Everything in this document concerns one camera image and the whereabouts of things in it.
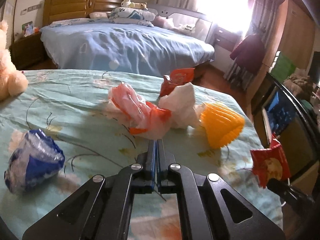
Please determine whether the red silver snack bag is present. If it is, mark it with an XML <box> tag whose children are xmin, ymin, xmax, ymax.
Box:
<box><xmin>250</xmin><ymin>134</ymin><xmax>291</xmax><ymax>188</ymax></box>

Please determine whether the pink white plastic bag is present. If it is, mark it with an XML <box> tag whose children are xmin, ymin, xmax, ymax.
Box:
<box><xmin>105</xmin><ymin>82</ymin><xmax>171</xmax><ymax>140</ymax></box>

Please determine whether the orange foam fruit net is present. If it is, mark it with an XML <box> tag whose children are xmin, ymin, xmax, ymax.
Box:
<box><xmin>201</xmin><ymin>102</ymin><xmax>245</xmax><ymax>149</ymax></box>

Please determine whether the white crumpled paper bag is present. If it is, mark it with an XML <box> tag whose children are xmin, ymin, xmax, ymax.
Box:
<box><xmin>158</xmin><ymin>82</ymin><xmax>200</xmax><ymax>129</ymax></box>

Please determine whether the dark tv cabinet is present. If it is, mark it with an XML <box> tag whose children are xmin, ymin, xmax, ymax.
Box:
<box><xmin>251</xmin><ymin>73</ymin><xmax>319</xmax><ymax>194</ymax></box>

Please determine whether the mint floral bedsheet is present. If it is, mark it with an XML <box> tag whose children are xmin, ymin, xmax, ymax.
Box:
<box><xmin>1</xmin><ymin>70</ymin><xmax>283</xmax><ymax>238</ymax></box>

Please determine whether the small crumpled red wrapper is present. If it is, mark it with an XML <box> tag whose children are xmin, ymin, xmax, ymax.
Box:
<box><xmin>159</xmin><ymin>68</ymin><xmax>195</xmax><ymax>97</ymax></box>

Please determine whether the blue crumpled plastic wrapper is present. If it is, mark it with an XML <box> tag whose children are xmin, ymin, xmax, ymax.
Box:
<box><xmin>4</xmin><ymin>129</ymin><xmax>65</xmax><ymax>194</ymax></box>

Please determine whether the brown plush on shelf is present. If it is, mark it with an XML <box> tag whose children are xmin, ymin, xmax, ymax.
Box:
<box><xmin>283</xmin><ymin>73</ymin><xmax>313</xmax><ymax>101</ymax></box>

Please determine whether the green box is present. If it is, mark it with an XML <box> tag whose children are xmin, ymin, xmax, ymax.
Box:
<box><xmin>269</xmin><ymin>51</ymin><xmax>296</xmax><ymax>83</ymax></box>

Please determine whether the blue bed cover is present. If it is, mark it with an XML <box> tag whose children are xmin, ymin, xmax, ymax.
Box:
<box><xmin>40</xmin><ymin>18</ymin><xmax>215</xmax><ymax>77</ymax></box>

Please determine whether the dark red hanging coat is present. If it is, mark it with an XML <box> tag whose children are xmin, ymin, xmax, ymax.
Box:
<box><xmin>229</xmin><ymin>34</ymin><xmax>265</xmax><ymax>75</ymax></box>

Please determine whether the pink plush on bed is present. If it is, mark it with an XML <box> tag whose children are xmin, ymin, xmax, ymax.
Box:
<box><xmin>152</xmin><ymin>16</ymin><xmax>176</xmax><ymax>30</ymax></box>

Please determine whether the cream teddy bear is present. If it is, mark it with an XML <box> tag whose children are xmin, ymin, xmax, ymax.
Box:
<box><xmin>0</xmin><ymin>20</ymin><xmax>29</xmax><ymax>101</ymax></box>

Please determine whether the blue white patterned pillow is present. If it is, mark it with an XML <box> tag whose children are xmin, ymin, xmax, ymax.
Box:
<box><xmin>108</xmin><ymin>7</ymin><xmax>156</xmax><ymax>27</ymax></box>

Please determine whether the white flat pillow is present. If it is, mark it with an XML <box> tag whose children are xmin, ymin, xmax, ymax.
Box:
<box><xmin>89</xmin><ymin>11</ymin><xmax>108</xmax><ymax>20</ymax></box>

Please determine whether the wooden nightstand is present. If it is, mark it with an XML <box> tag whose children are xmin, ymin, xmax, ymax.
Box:
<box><xmin>10</xmin><ymin>32</ymin><xmax>48</xmax><ymax>70</ymax></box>

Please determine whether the yellow plush toy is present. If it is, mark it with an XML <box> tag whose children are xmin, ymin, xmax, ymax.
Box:
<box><xmin>130</xmin><ymin>2</ymin><xmax>147</xmax><ymax>10</ymax></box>

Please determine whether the white plush toy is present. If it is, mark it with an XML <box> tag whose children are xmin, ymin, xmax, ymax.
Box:
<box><xmin>121</xmin><ymin>0</ymin><xmax>135</xmax><ymax>8</ymax></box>

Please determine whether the framed photo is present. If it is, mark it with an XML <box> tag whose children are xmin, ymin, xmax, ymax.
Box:
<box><xmin>22</xmin><ymin>21</ymin><xmax>34</xmax><ymax>37</ymax></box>

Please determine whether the wooden headboard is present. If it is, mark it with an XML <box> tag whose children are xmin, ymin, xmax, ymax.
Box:
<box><xmin>42</xmin><ymin>0</ymin><xmax>123</xmax><ymax>27</ymax></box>

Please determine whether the grey bed guard rail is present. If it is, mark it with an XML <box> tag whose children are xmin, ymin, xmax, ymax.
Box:
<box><xmin>148</xmin><ymin>4</ymin><xmax>215</xmax><ymax>43</ymax></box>

